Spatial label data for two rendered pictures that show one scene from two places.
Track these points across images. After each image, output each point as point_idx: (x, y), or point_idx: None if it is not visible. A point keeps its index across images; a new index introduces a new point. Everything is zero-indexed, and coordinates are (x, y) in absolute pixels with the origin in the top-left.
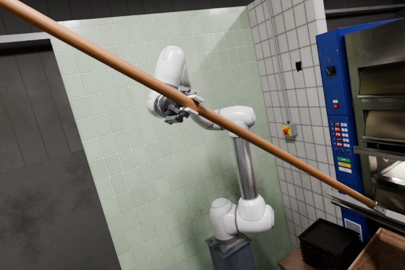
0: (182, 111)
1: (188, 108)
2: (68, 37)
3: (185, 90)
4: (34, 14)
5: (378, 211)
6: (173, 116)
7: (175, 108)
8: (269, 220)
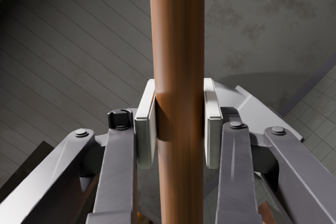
0: (224, 119)
1: (205, 79)
2: None
3: (67, 163)
4: None
5: None
6: (290, 156)
7: (230, 186)
8: None
